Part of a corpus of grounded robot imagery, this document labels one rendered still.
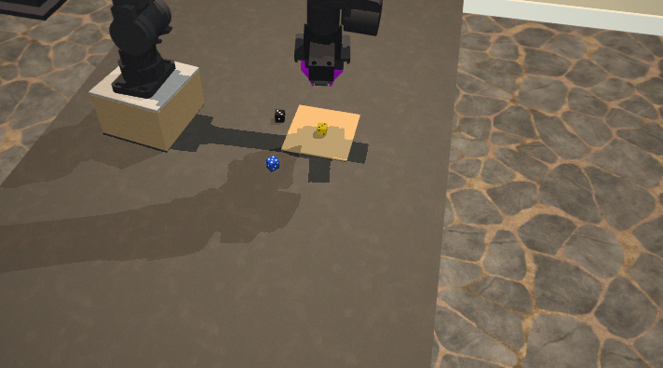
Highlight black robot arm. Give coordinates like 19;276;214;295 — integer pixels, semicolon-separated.
109;0;383;99

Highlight black die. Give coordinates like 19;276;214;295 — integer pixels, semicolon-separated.
275;109;285;122

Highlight yellow die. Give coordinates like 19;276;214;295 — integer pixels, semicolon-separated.
317;122;328;136

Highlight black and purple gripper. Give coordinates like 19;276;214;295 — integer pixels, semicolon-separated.
294;24;350;87

